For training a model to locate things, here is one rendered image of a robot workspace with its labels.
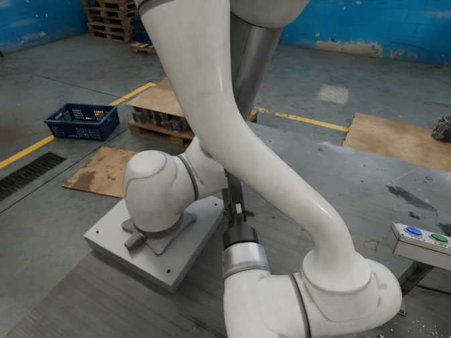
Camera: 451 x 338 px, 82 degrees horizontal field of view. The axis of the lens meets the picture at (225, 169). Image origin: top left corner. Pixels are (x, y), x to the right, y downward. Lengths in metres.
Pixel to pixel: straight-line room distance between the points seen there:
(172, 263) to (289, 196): 0.54
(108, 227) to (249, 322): 0.61
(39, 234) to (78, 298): 1.44
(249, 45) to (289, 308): 0.42
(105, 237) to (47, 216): 1.52
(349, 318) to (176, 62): 0.43
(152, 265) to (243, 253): 0.39
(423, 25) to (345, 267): 5.62
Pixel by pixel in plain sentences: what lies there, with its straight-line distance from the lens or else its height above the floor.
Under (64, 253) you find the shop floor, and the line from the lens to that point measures 2.12.
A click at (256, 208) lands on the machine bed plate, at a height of 0.80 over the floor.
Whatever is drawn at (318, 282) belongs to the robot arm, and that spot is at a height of 1.17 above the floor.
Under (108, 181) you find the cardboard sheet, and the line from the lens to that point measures 2.47.
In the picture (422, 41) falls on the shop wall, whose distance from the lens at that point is 5.99.
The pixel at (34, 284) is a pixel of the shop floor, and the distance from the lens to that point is 2.08.
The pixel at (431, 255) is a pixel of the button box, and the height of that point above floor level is 1.06.
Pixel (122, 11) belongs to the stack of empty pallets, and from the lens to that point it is 6.44.
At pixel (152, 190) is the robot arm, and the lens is 0.69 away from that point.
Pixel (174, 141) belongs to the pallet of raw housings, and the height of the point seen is 0.06.
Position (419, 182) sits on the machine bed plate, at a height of 0.80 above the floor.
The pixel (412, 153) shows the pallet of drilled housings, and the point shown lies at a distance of 2.87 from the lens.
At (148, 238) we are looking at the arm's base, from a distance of 0.85.
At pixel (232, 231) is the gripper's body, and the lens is 0.53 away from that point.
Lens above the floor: 1.55
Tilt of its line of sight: 41 degrees down
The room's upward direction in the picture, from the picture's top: straight up
